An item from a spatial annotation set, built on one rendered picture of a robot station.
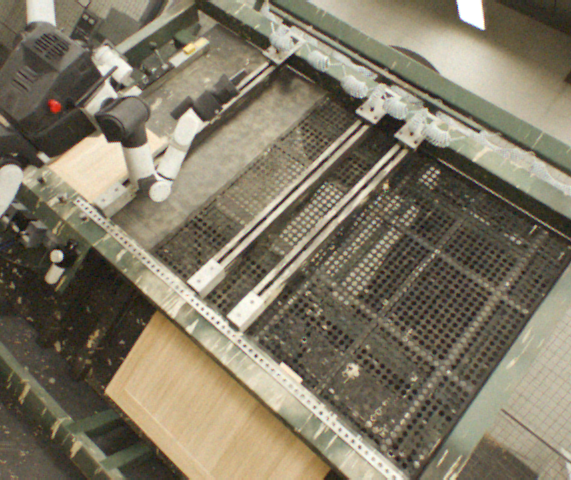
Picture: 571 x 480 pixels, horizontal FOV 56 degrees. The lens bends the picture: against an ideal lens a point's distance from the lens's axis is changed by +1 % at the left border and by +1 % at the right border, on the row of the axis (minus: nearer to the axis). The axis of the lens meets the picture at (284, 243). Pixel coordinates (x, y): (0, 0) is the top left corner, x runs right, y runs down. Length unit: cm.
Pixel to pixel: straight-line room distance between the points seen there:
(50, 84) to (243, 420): 132
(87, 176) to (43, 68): 65
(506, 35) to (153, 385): 606
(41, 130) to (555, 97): 601
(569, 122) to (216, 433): 566
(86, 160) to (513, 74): 561
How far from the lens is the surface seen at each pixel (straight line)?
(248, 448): 214
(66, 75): 179
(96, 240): 213
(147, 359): 229
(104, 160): 238
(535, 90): 705
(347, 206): 211
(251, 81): 250
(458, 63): 723
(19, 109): 182
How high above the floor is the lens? 155
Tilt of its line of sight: 10 degrees down
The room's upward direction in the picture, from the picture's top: 34 degrees clockwise
